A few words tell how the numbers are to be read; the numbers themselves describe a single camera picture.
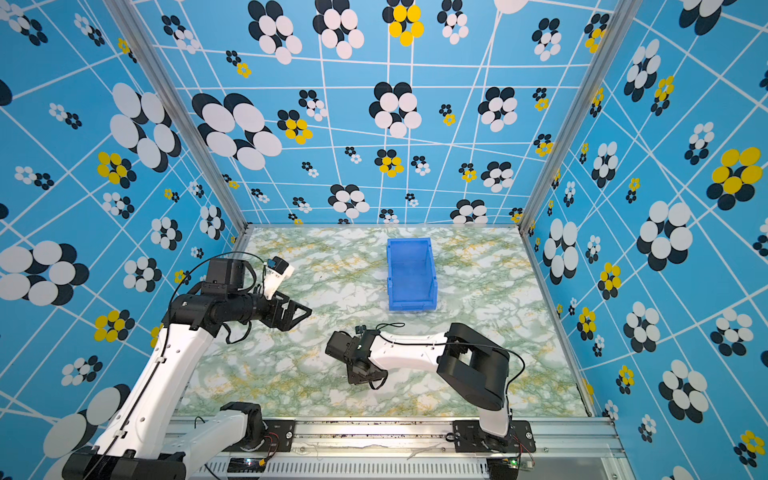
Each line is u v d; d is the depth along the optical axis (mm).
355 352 642
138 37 718
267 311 631
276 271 640
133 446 372
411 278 1098
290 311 634
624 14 681
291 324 638
